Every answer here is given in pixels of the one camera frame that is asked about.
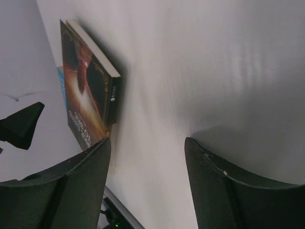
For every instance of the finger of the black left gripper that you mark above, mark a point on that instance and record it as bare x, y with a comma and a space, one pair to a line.
18, 128

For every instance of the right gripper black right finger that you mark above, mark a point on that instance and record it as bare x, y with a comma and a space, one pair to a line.
226, 196

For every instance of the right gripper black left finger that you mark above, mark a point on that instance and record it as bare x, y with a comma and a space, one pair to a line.
65, 196

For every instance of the Three Days to See book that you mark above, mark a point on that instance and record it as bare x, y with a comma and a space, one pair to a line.
92, 86

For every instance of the blue Treehouse book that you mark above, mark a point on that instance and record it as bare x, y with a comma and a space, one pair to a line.
62, 82

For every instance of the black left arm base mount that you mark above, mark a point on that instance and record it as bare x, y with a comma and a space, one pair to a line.
114, 217

